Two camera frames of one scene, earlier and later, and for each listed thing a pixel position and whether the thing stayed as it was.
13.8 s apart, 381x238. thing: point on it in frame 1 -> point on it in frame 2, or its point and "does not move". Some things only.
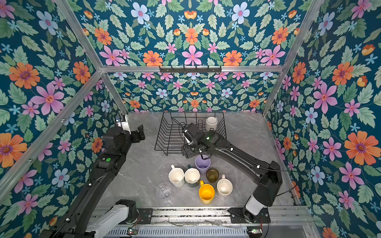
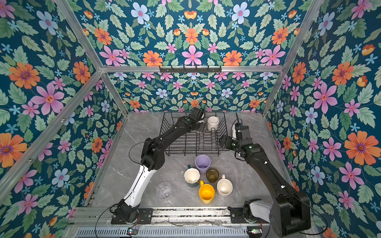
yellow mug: (207, 193) does not move
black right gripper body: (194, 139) -> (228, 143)
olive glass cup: (212, 174) does not move
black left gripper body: (135, 138) -> (200, 127)
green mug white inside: (192, 175) does not move
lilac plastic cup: (202, 164) does not move
